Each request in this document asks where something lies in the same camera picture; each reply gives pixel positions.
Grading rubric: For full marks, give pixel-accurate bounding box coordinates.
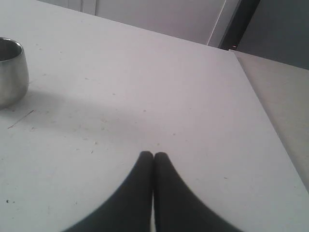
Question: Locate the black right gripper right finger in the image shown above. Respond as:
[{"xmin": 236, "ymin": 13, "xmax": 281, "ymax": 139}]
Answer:
[{"xmin": 154, "ymin": 152, "xmax": 240, "ymax": 232}]

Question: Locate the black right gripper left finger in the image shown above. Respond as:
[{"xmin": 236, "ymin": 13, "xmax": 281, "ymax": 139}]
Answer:
[{"xmin": 66, "ymin": 151, "xmax": 154, "ymax": 232}]

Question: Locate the shiny metal cup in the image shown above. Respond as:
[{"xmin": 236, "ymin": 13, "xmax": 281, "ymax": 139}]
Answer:
[{"xmin": 0, "ymin": 37, "xmax": 29, "ymax": 109}]

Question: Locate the dark door frame post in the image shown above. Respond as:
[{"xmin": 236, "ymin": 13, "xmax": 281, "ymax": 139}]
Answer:
[{"xmin": 218, "ymin": 0, "xmax": 260, "ymax": 50}]

